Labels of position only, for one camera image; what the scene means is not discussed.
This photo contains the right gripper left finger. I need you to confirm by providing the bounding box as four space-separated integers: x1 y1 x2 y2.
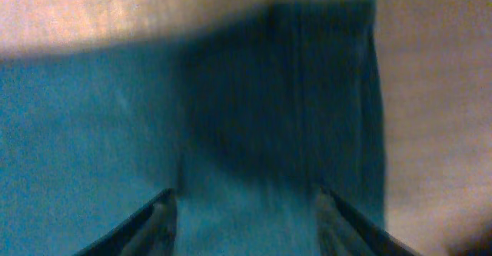
75 188 178 256

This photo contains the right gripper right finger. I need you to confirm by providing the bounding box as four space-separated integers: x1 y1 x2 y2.
316 186 419 256

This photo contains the dark teal t-shirt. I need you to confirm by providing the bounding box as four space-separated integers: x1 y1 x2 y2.
1 0 386 255

